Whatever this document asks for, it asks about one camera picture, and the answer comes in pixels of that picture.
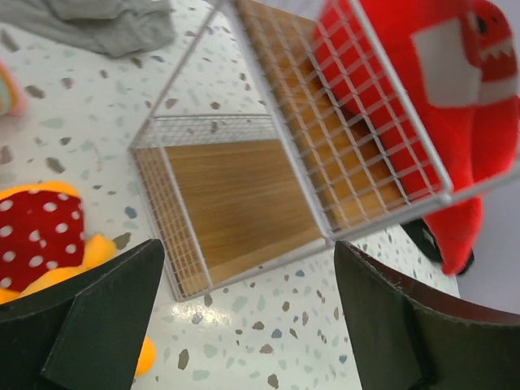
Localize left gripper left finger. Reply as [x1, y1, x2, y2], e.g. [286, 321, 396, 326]
[1, 239, 165, 390]

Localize white wire wooden shelf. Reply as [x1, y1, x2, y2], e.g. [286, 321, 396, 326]
[130, 1, 519, 301]

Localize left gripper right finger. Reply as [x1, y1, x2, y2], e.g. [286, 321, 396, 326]
[334, 241, 519, 390]

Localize pink plush striped hat left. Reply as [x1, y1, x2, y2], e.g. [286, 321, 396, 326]
[1, 62, 26, 116]

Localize red shark plush front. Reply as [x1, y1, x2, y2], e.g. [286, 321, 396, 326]
[312, 0, 520, 277]

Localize grey cloth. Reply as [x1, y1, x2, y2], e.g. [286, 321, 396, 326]
[1, 1, 176, 58]

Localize black jacket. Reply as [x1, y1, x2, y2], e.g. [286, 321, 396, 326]
[401, 219, 443, 264]

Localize yellow plush near left arm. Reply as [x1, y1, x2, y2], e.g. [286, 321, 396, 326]
[1, 182, 156, 380]

